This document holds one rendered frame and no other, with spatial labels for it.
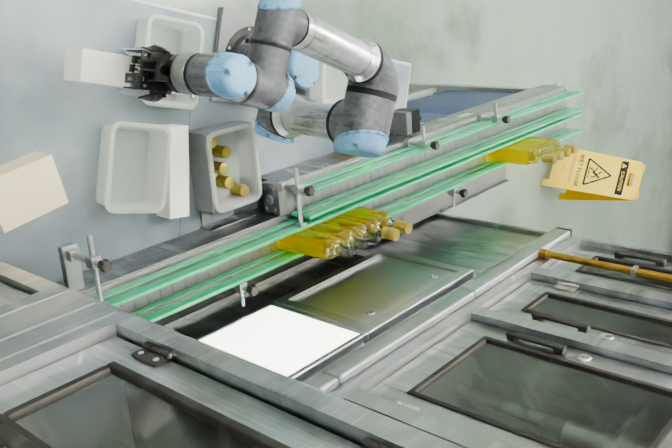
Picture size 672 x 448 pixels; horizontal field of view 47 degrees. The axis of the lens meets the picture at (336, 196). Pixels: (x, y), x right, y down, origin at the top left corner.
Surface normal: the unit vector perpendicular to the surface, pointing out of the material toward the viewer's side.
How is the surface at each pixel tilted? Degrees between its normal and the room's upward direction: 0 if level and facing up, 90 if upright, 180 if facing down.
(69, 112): 0
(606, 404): 90
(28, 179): 0
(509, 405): 90
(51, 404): 90
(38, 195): 0
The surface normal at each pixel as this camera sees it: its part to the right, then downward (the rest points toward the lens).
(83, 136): 0.74, 0.13
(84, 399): -0.07, -0.96
